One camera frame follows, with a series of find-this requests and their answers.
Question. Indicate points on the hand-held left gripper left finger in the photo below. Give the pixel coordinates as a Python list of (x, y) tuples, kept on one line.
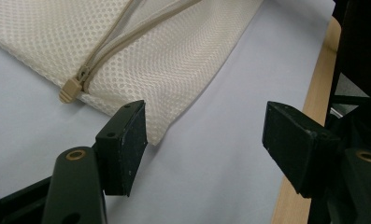
[(124, 149)]

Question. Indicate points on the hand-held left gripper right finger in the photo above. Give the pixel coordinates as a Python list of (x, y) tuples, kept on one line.
[(295, 149)]

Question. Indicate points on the black metal stand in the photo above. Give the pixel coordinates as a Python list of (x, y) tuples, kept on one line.
[(360, 46)]

